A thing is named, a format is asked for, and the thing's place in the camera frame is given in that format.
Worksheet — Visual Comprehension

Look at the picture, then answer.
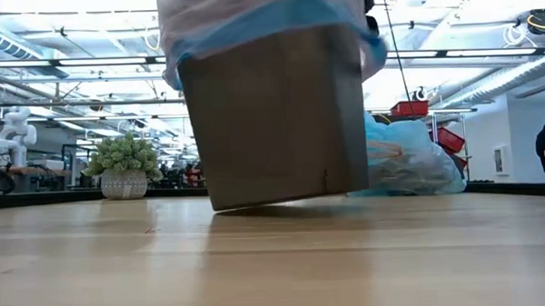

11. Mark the pink trash bag blue drawstring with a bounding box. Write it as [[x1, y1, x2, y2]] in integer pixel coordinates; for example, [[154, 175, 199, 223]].
[[156, 0, 390, 93]]

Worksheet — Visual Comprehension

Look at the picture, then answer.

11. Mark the green crumpled object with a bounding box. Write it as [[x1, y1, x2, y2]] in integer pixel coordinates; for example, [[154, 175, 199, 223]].
[[81, 132, 164, 202]]

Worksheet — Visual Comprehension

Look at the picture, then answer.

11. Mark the ceiling cable reel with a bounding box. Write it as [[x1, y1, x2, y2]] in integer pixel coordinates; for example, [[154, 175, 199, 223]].
[[517, 7, 545, 37]]

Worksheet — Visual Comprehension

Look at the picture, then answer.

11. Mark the metal storage rack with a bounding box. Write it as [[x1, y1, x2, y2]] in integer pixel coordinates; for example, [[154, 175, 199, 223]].
[[427, 108, 480, 183]]

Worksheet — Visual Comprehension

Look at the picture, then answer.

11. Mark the grey plastic trash bin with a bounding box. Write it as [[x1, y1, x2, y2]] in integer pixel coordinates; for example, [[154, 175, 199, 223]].
[[175, 22, 372, 213]]

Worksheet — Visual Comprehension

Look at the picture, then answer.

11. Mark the wooden workbench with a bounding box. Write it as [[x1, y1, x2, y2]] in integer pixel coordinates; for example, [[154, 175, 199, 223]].
[[0, 163, 73, 194]]

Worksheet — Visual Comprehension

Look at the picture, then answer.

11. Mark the tilted red plastic crate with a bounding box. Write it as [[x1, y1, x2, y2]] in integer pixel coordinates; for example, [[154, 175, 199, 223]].
[[434, 125, 467, 155]]

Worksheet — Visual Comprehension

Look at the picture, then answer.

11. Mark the black aluminium table frame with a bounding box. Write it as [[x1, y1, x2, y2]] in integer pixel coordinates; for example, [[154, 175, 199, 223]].
[[0, 173, 545, 217]]

